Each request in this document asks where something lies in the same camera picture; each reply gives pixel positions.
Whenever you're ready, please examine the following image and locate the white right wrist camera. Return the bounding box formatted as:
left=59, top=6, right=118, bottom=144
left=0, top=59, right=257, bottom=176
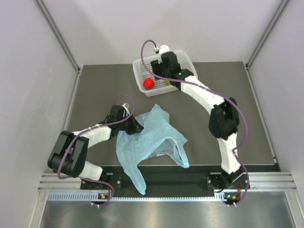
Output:
left=154, top=45, right=170, bottom=55

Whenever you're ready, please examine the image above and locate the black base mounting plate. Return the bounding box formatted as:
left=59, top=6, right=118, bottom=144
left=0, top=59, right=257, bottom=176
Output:
left=80, top=164, right=281, bottom=193

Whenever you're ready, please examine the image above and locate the grey slotted cable duct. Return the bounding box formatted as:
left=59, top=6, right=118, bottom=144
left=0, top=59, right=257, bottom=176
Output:
left=47, top=192, right=236, bottom=202

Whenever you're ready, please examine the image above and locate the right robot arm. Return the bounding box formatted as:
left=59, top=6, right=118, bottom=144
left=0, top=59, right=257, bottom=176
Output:
left=151, top=51, right=242, bottom=191

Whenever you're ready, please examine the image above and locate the dark grey table mat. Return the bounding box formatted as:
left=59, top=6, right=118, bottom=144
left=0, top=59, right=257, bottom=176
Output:
left=68, top=62, right=279, bottom=171

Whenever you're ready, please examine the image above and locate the left aluminium frame post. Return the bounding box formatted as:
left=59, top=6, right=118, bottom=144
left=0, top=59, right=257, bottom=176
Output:
left=34, top=0, right=80, bottom=72

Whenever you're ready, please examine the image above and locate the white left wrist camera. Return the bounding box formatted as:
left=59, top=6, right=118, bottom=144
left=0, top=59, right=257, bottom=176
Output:
left=122, top=103, right=130, bottom=116

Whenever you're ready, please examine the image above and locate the right aluminium frame post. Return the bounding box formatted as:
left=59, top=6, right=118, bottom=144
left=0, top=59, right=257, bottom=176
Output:
left=245, top=0, right=291, bottom=70

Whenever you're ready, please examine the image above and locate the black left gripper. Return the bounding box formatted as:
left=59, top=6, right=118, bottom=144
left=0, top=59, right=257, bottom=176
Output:
left=118, top=112, right=145, bottom=135

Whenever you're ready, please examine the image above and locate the light blue plastic bag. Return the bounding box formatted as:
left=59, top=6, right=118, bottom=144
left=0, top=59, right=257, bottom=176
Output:
left=116, top=104, right=190, bottom=195

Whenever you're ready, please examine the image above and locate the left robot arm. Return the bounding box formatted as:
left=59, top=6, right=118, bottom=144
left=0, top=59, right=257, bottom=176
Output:
left=47, top=103, right=144, bottom=188

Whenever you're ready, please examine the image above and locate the red apple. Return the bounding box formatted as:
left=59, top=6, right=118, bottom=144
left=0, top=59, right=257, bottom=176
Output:
left=143, top=78, right=155, bottom=90

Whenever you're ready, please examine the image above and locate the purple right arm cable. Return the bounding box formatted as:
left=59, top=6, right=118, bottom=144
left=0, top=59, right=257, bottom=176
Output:
left=140, top=39, right=251, bottom=207

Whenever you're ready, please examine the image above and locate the aluminium frame post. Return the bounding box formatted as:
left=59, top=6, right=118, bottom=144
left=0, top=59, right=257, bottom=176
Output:
left=245, top=0, right=291, bottom=70
left=34, top=0, right=80, bottom=72

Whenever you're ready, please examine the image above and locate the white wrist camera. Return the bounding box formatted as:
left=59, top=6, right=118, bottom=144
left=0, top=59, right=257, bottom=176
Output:
left=154, top=45, right=170, bottom=55
left=122, top=103, right=130, bottom=116

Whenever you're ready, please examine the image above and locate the white perforated plastic basket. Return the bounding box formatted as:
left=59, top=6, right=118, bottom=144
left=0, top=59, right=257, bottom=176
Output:
left=133, top=51, right=198, bottom=97

